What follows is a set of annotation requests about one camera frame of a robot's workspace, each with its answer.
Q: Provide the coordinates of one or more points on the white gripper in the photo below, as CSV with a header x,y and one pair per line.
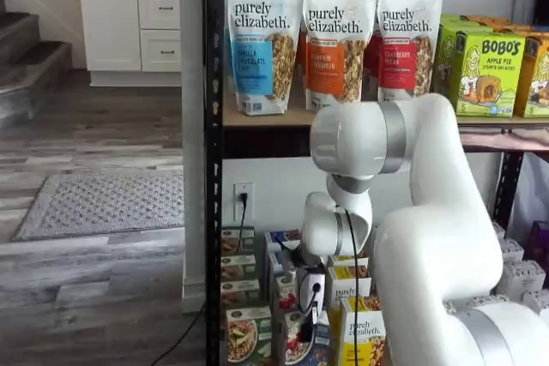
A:
x,y
306,286

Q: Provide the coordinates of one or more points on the blue and white oatmeal box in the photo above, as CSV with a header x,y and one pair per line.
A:
x,y
279,262
285,293
319,344
279,241

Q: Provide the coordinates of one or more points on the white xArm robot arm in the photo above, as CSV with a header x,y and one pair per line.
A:
x,y
429,233

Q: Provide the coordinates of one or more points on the green oatmeal box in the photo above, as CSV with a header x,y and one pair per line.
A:
x,y
238,269
236,241
249,336
240,295

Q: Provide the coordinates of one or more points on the yellow and white granola box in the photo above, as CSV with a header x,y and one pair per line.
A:
x,y
347,261
343,289
364,331

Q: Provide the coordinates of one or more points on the black metal shelf rack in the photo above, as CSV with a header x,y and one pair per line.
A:
x,y
213,169

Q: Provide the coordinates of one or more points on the wooden shelf board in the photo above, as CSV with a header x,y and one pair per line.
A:
x,y
266,119

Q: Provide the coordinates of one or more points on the purple box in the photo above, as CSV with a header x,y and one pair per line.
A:
x,y
539,241

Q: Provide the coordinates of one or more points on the green Bobo's apple pie box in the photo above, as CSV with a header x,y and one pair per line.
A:
x,y
489,79

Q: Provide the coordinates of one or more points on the yellow Bobo's snack box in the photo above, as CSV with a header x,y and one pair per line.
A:
x,y
534,83

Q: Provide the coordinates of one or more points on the orange snack box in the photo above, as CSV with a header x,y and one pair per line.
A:
x,y
489,22

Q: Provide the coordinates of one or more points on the white patterned carton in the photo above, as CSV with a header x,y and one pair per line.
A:
x,y
450,307
489,301
523,280
538,299
514,252
499,231

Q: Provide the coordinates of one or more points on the grey patterned door mat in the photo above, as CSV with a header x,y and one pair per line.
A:
x,y
107,207

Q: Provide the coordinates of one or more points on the orange label granola bag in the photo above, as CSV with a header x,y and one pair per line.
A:
x,y
302,61
334,40

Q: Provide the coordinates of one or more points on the red label granola bag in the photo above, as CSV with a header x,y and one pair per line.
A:
x,y
371,61
403,40

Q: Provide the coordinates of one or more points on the blue label granola bag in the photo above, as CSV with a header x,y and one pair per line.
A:
x,y
229,61
257,40

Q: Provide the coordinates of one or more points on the white drawer cabinet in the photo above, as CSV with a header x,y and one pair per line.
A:
x,y
111,23

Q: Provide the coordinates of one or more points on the grey wooden stairs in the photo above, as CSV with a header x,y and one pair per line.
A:
x,y
25,66

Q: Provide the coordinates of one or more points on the white wall outlet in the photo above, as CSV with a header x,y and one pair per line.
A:
x,y
249,211

